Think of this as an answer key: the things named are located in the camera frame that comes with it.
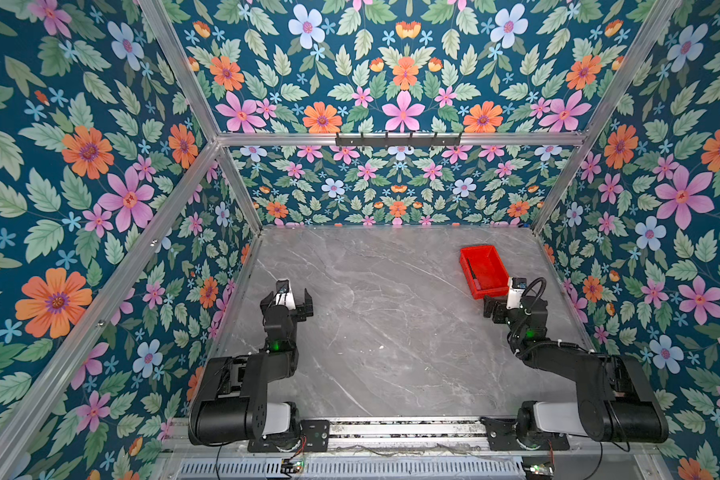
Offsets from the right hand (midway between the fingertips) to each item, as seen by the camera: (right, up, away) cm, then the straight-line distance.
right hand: (509, 294), depth 91 cm
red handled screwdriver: (-7, +4, +13) cm, 15 cm away
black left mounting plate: (-57, -33, -18) cm, 68 cm away
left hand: (-67, +1, -3) cm, 67 cm away
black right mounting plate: (-9, -33, -18) cm, 39 cm away
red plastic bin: (-1, +6, +19) cm, 20 cm away
